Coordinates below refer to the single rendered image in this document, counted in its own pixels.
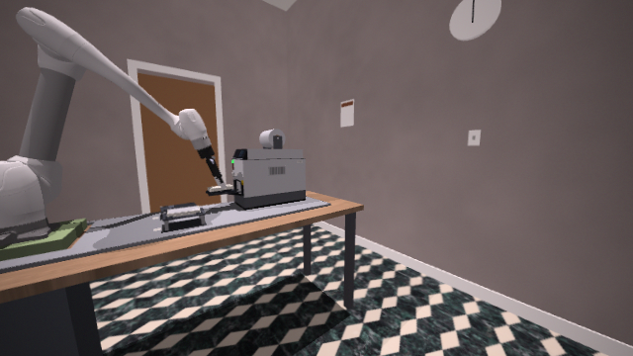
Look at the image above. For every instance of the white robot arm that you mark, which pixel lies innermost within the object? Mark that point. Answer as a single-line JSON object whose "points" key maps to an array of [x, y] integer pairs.
{"points": [[23, 192]]}

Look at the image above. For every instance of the white cylinder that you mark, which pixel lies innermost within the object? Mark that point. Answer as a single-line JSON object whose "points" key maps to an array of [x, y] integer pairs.
{"points": [[266, 138]]}

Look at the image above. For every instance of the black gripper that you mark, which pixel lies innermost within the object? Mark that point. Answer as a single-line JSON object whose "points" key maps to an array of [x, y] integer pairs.
{"points": [[207, 153]]}

